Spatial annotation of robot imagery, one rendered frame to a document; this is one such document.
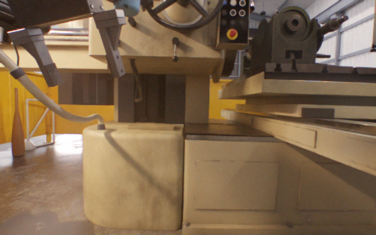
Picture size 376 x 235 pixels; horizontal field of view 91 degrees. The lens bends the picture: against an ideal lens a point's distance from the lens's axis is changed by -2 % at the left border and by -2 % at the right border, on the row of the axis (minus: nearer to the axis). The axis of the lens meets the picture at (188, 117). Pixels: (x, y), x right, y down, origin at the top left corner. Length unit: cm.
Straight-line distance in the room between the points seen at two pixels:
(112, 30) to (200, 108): 144
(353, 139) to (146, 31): 103
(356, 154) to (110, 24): 75
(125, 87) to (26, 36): 143
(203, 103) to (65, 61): 112
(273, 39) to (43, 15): 94
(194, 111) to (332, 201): 117
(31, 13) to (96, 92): 155
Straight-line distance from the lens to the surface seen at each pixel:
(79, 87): 200
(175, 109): 172
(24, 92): 393
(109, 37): 35
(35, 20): 40
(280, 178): 132
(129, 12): 66
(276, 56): 108
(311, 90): 110
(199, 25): 90
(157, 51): 112
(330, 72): 120
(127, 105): 180
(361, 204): 167
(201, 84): 174
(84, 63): 156
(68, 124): 414
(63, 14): 37
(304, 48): 115
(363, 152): 76
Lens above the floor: 79
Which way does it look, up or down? 4 degrees down
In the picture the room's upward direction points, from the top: 2 degrees clockwise
